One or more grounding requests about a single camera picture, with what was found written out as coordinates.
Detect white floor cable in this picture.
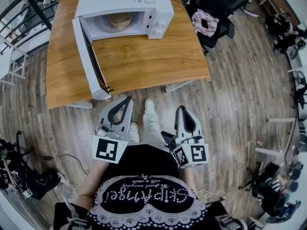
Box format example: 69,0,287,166
198,190,253,204

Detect pink cloth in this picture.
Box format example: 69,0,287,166
191,8,220,38

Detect person's left forearm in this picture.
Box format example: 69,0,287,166
76,161,109,204

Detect person's white trousers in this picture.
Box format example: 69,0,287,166
128,111,169,149

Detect white frame desk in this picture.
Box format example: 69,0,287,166
0,34,30,86

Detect black microwave power cable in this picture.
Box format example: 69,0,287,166
169,0,190,7

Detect black floor cable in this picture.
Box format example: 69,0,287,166
33,153,89,176

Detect white microwave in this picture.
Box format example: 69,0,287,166
71,0,175,101

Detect white desk with monitor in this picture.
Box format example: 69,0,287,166
254,116,303,177

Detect black tripod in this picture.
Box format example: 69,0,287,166
238,161,281,192

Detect person's black printed shirt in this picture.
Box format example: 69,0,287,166
53,143,218,230

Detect pile of black clothes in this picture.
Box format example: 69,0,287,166
0,131,61,200

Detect black metal railing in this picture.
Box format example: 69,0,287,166
0,0,81,48

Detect round wooden container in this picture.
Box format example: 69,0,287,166
106,13,134,30

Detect person's right forearm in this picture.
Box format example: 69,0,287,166
179,167,200,197

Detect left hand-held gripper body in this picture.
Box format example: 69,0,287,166
92,123,130,165

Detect glass microwave turntable plate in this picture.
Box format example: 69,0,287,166
99,15,138,32

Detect white table leg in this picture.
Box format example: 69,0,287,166
165,80,195,93
64,101,94,110

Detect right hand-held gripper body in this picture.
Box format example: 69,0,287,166
171,135,210,169

